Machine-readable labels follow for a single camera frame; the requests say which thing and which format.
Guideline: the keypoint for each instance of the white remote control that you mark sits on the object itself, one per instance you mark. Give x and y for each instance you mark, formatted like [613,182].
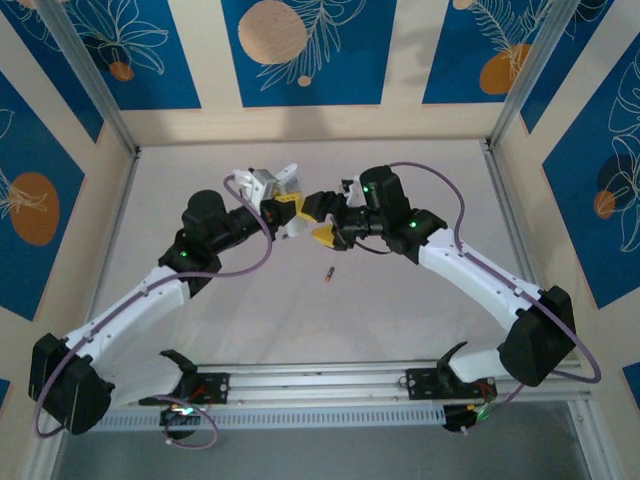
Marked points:
[294,227]

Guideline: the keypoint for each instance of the small AAA battery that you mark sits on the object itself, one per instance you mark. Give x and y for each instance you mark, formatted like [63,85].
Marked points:
[329,275]

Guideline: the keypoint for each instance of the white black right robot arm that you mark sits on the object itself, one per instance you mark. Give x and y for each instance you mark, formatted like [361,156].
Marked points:
[475,270]

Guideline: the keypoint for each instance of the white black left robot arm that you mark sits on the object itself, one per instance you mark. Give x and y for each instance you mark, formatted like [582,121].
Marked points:
[130,310]

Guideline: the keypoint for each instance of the aluminium table side rail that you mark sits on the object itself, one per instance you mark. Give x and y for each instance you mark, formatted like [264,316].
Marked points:
[505,210]
[117,220]

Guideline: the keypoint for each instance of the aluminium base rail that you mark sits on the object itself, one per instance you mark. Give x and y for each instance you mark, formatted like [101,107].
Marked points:
[320,385]

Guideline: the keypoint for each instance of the aluminium frame post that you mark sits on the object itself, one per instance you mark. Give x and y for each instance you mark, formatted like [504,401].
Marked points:
[90,75]
[530,70]

